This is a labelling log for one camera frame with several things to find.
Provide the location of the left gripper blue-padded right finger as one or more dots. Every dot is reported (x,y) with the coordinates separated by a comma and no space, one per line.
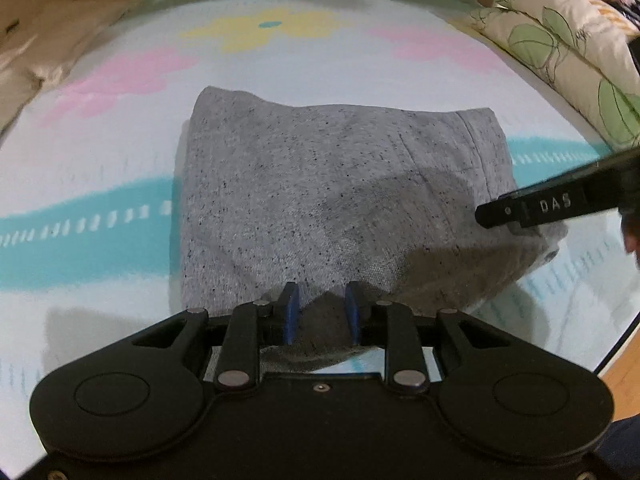
(391,327)

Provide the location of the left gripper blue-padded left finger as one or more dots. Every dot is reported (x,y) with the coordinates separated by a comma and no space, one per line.
(253,326)

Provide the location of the grey speckled pants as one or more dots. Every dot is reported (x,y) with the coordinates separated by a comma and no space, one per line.
(331,194)

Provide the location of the green leaf print pillow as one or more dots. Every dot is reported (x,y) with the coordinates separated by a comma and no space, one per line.
(582,49)

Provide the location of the floral pastel bed sheet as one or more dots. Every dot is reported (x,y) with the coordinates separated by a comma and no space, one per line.
(89,172)

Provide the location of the white pillow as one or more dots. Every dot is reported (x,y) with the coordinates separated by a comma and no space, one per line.
(41,55)

